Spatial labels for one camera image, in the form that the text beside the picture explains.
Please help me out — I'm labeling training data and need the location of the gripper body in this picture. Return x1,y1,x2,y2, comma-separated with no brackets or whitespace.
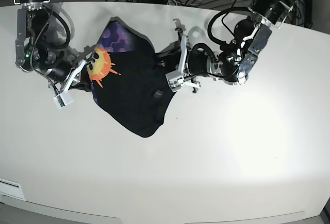
45,59,76,85
186,43,219,79

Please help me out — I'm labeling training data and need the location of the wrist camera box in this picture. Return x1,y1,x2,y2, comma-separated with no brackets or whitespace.
53,91,73,109
166,71,184,93

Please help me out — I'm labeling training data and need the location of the black T-shirt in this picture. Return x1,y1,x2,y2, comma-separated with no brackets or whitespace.
86,18,175,138

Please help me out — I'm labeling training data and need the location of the white label plate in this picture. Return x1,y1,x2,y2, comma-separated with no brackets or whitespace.
0,179,25,201

